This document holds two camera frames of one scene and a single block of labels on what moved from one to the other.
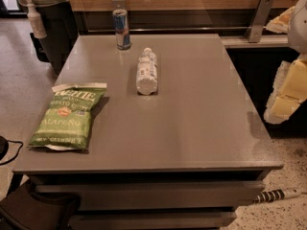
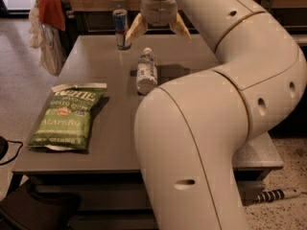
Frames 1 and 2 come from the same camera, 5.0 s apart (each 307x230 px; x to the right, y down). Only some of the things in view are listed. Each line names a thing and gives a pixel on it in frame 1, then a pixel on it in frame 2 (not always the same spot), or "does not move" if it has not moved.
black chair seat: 23,209 does not move
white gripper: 299,28 -> 158,11
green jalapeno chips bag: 64,123 does not move
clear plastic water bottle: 147,73 does not move
